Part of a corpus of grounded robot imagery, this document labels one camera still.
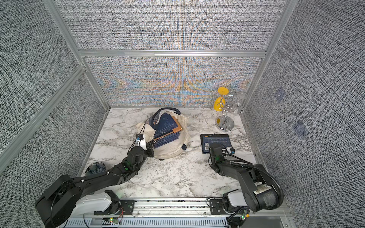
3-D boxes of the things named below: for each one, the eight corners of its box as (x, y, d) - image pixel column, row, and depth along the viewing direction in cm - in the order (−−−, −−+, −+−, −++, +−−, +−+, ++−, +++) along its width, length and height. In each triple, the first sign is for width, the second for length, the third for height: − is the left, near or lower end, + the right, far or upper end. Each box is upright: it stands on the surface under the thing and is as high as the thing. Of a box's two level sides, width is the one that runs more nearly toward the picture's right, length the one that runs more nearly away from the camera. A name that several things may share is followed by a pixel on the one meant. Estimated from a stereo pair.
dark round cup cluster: (89, 178, 85) (84, 175, 81) (89, 170, 88) (85, 166, 84) (108, 171, 88) (104, 168, 83) (107, 164, 91) (103, 160, 86)
